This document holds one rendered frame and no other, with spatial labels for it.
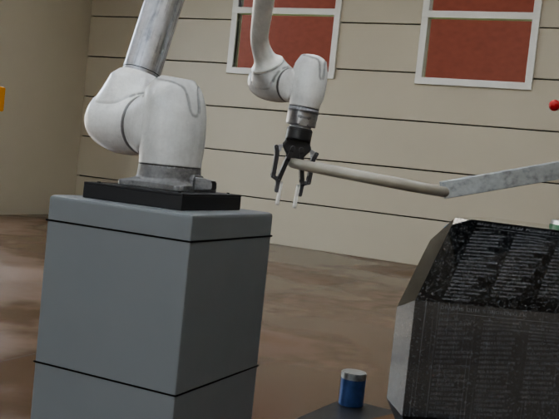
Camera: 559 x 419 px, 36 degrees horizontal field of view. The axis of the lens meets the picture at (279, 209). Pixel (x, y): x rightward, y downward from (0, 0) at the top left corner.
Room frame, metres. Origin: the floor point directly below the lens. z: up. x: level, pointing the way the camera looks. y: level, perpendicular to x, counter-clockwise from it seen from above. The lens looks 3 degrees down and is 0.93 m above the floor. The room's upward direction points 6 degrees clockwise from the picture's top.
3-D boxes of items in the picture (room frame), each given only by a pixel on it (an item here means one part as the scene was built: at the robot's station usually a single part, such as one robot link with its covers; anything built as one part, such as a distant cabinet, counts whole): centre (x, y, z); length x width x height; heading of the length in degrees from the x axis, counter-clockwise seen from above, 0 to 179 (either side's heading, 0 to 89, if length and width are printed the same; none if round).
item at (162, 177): (2.11, 0.26, 0.87); 0.22 x 0.18 x 0.06; 64
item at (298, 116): (2.52, -0.04, 1.07); 0.09 x 0.09 x 0.06
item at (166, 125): (2.12, 0.29, 1.00); 0.18 x 0.16 x 0.22; 47
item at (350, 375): (3.32, -0.36, 0.08); 0.10 x 0.10 x 0.13
